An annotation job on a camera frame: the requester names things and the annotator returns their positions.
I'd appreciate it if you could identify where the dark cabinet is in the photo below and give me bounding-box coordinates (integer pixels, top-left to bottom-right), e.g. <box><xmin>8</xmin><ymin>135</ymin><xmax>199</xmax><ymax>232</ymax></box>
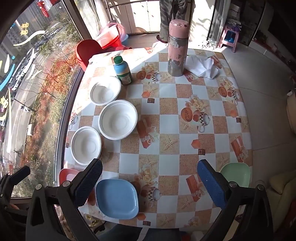
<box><xmin>240</xmin><ymin>0</ymin><xmax>296</xmax><ymax>47</ymax></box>

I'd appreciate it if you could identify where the red plastic chair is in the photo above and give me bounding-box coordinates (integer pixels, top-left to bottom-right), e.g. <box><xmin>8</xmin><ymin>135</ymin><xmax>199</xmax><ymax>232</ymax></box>
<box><xmin>76</xmin><ymin>39</ymin><xmax>104</xmax><ymax>71</ymax></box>

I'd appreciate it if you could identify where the cream sofa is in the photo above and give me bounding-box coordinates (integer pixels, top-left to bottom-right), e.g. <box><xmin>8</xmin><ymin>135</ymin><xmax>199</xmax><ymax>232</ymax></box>
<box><xmin>266</xmin><ymin>171</ymin><xmax>296</xmax><ymax>241</ymax></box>

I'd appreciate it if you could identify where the pink plastic stool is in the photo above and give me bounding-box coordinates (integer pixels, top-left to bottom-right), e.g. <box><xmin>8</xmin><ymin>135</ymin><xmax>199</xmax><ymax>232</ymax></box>
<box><xmin>216</xmin><ymin>24</ymin><xmax>242</xmax><ymax>52</ymax></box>

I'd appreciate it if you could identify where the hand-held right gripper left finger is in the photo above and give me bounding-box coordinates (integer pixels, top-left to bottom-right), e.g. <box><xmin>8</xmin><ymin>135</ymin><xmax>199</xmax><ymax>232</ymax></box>
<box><xmin>24</xmin><ymin>158</ymin><xmax>103</xmax><ymax>241</ymax></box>

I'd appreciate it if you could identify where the translucent plastic tub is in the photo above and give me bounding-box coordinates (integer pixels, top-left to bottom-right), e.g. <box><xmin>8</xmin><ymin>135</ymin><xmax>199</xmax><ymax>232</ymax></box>
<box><xmin>97</xmin><ymin>23</ymin><xmax>126</xmax><ymax>41</ymax></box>

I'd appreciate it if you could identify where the red hanging decoration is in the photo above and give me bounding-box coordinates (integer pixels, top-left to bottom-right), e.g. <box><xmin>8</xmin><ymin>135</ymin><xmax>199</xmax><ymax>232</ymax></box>
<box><xmin>36</xmin><ymin>0</ymin><xmax>60</xmax><ymax>18</ymax></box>

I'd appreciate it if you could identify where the pinkish red square plate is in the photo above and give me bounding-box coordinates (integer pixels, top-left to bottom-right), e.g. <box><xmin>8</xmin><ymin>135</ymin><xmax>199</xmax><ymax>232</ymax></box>
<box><xmin>59</xmin><ymin>168</ymin><xmax>80</xmax><ymax>186</ymax></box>

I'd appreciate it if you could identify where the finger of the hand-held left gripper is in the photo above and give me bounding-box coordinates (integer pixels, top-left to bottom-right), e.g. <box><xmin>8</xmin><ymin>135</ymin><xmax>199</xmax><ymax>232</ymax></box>
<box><xmin>5</xmin><ymin>166</ymin><xmax>31</xmax><ymax>186</ymax></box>

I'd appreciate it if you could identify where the dark window frame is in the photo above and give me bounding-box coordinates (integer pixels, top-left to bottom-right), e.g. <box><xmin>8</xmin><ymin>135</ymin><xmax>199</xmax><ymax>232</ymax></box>
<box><xmin>54</xmin><ymin>0</ymin><xmax>111</xmax><ymax>186</ymax></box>

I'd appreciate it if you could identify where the white bowl with grey rim line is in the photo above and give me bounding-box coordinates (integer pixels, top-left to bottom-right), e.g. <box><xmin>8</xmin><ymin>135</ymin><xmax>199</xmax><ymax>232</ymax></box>
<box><xmin>90</xmin><ymin>76</ymin><xmax>122</xmax><ymax>106</ymax></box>

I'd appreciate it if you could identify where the person in grey trousers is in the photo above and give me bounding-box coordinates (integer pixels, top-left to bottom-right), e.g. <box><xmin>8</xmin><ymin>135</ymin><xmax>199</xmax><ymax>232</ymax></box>
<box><xmin>159</xmin><ymin>0</ymin><xmax>195</xmax><ymax>42</ymax></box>

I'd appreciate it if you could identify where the green square plate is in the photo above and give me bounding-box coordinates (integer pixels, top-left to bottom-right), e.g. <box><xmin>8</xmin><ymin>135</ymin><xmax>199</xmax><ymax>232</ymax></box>
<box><xmin>219</xmin><ymin>163</ymin><xmax>251</xmax><ymax>189</ymax></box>

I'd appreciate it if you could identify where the white crumpled cloth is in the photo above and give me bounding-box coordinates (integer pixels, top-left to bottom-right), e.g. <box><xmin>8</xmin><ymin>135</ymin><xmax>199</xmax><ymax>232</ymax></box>
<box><xmin>185</xmin><ymin>54</ymin><xmax>220</xmax><ymax>80</ymax></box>

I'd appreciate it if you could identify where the white paper bag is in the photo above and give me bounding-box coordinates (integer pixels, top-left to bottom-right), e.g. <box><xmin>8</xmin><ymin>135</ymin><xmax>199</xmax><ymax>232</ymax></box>
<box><xmin>228</xmin><ymin>3</ymin><xmax>243</xmax><ymax>21</ymax></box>

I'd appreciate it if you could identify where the green-capped plastic bottle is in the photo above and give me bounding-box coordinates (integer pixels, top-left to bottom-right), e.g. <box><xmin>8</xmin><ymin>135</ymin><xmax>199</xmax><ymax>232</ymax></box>
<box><xmin>113</xmin><ymin>56</ymin><xmax>133</xmax><ymax>85</ymax></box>

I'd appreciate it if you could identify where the blue square plate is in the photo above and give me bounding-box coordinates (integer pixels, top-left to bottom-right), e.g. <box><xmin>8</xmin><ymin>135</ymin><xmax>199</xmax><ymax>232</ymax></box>
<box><xmin>95</xmin><ymin>179</ymin><xmax>139</xmax><ymax>219</ymax></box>

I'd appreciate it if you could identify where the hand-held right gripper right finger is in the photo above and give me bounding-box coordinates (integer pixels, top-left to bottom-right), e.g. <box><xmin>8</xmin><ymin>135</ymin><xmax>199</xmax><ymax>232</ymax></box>
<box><xmin>197</xmin><ymin>159</ymin><xmax>274</xmax><ymax>241</ymax></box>

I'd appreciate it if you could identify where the red plastic basin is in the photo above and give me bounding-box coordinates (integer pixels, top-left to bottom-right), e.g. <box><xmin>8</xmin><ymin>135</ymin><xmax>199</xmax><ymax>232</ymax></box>
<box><xmin>96</xmin><ymin>23</ymin><xmax>129</xmax><ymax>49</ymax></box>

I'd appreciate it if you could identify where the large white bowl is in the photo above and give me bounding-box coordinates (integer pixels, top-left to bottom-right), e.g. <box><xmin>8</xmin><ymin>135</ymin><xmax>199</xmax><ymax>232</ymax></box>
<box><xmin>98</xmin><ymin>100</ymin><xmax>138</xmax><ymax>141</ymax></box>

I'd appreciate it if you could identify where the worn pink thermos flask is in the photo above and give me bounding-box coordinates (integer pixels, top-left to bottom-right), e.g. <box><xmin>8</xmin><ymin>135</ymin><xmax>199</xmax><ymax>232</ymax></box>
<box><xmin>167</xmin><ymin>19</ymin><xmax>188</xmax><ymax>77</ymax></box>

